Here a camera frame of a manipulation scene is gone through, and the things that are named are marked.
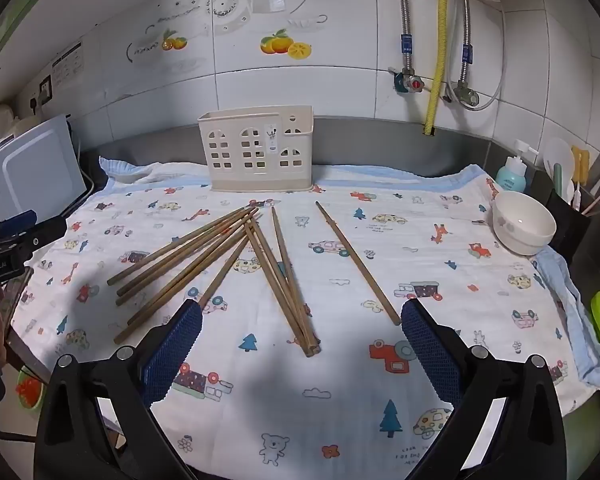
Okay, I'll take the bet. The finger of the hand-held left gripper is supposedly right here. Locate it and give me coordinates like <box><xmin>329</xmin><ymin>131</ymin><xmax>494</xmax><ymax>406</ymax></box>
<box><xmin>0</xmin><ymin>209</ymin><xmax>69</xmax><ymax>261</ymax></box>

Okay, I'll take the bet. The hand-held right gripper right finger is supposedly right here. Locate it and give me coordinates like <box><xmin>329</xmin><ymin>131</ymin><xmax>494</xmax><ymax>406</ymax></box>
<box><xmin>400</xmin><ymin>299</ymin><xmax>567</xmax><ymax>480</ymax></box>

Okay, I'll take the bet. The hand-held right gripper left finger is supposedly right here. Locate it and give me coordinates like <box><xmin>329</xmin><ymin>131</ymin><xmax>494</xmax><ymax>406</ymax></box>
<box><xmin>32</xmin><ymin>299</ymin><xmax>204</xmax><ymax>480</ymax></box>

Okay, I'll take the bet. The long brown wooden chopstick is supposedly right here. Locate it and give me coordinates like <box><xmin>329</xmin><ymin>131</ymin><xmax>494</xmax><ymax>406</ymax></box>
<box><xmin>315</xmin><ymin>201</ymin><xmax>402</xmax><ymax>326</ymax></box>

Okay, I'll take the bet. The bunch of wooden chopsticks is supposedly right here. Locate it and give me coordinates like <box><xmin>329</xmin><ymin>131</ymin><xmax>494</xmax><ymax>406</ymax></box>
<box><xmin>106</xmin><ymin>205</ymin><xmax>322</xmax><ymax>358</ymax></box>

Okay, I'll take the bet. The cream plastic utensil holder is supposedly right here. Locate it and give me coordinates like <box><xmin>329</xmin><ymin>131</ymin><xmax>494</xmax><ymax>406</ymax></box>
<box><xmin>197</xmin><ymin>105</ymin><xmax>315</xmax><ymax>194</ymax></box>

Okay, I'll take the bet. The cartoon printed white cloth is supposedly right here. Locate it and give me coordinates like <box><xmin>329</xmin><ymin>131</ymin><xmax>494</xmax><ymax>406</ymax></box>
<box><xmin>7</xmin><ymin>156</ymin><xmax>600</xmax><ymax>480</ymax></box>

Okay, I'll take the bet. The green dish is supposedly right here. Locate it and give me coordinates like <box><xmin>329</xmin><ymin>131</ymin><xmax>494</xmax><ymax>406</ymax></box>
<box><xmin>14</xmin><ymin>363</ymin><xmax>46</xmax><ymax>410</ymax></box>

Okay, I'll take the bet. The white ceramic bowl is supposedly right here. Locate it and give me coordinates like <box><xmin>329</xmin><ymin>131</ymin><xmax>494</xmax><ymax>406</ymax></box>
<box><xmin>490</xmin><ymin>190</ymin><xmax>558</xmax><ymax>256</ymax></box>

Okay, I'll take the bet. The white instruction label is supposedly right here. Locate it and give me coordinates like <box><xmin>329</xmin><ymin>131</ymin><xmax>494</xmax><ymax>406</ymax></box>
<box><xmin>51</xmin><ymin>41</ymin><xmax>84</xmax><ymax>89</ymax></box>

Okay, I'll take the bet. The black utensil caddy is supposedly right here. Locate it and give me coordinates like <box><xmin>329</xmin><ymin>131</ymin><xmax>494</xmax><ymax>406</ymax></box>
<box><xmin>544</xmin><ymin>187</ymin><xmax>594</xmax><ymax>267</ymax></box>

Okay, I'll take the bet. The teal pump soap bottle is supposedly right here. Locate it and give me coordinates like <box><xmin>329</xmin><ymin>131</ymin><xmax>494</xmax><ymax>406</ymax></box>
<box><xmin>495</xmin><ymin>139</ymin><xmax>532</xmax><ymax>194</ymax></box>

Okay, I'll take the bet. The white rice paddle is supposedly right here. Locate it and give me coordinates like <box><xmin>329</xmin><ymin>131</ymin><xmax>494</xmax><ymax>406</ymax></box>
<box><xmin>543</xmin><ymin>137</ymin><xmax>576</xmax><ymax>196</ymax></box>

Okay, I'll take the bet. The yellow cleaning brush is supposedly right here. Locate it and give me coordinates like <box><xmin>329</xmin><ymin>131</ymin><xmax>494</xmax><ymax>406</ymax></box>
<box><xmin>572</xmin><ymin>146</ymin><xmax>592</xmax><ymax>187</ymax></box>

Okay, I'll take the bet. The chrome angle valve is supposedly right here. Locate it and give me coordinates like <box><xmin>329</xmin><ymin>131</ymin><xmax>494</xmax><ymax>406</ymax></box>
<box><xmin>444</xmin><ymin>80</ymin><xmax>481</xmax><ymax>109</ymax></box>

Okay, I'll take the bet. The wall power socket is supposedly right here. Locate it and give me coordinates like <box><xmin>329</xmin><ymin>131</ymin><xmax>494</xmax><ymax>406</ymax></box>
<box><xmin>31</xmin><ymin>76</ymin><xmax>54</xmax><ymax>111</ymax></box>

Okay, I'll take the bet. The orange fruit wall sticker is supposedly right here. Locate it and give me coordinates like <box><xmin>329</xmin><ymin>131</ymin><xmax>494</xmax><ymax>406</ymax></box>
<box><xmin>259</xmin><ymin>29</ymin><xmax>314</xmax><ymax>61</ymax></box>
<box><xmin>159</xmin><ymin>29</ymin><xmax>189</xmax><ymax>52</ymax></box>

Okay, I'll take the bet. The red handled water valve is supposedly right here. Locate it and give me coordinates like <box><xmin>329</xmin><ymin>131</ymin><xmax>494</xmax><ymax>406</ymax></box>
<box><xmin>386</xmin><ymin>66</ymin><xmax>427</xmax><ymax>95</ymax></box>

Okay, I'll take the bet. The white flexible hose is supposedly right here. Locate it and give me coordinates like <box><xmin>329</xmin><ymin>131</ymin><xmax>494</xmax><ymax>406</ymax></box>
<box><xmin>467</xmin><ymin>0</ymin><xmax>509</xmax><ymax>111</ymax></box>

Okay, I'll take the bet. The yellow corrugated gas hose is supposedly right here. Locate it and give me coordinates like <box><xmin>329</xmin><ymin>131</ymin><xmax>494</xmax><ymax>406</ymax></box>
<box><xmin>422</xmin><ymin>0</ymin><xmax>456</xmax><ymax>136</ymax></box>

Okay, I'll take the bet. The braided metal water hose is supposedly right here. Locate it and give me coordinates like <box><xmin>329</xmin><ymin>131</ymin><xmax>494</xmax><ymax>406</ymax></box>
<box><xmin>394</xmin><ymin>0</ymin><xmax>414</xmax><ymax>72</ymax></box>
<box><xmin>456</xmin><ymin>0</ymin><xmax>476</xmax><ymax>85</ymax></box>

